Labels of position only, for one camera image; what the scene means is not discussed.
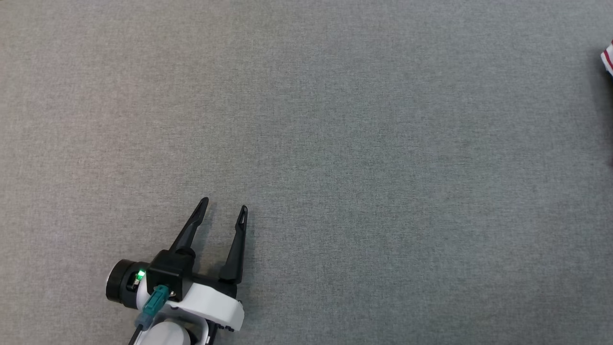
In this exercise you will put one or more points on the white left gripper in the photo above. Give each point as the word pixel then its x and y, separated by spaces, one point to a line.
pixel 215 304

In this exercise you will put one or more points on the red basketball jersey striped trim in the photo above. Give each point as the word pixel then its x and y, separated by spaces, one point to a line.
pixel 608 57

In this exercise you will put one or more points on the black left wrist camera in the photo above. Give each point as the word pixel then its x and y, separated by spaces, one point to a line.
pixel 170 270

